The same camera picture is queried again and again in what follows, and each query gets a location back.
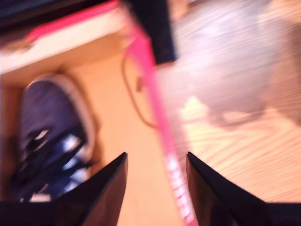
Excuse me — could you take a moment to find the dark cord loop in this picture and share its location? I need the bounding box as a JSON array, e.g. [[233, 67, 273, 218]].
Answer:
[[120, 39, 157, 129]]

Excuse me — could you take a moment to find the red cardboard shoebox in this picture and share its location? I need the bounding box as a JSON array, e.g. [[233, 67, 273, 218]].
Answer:
[[0, 0, 197, 226]]

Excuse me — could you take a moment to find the dark monitor stand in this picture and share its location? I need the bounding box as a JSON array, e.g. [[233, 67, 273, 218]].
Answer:
[[128, 0, 178, 65]]

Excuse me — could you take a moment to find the blue suede white-striped shoe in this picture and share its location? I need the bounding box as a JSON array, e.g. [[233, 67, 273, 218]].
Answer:
[[8, 73, 98, 203]]

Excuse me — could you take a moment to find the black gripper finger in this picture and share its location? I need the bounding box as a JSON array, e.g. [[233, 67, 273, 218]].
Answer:
[[47, 152, 129, 226], [185, 151, 268, 226]]

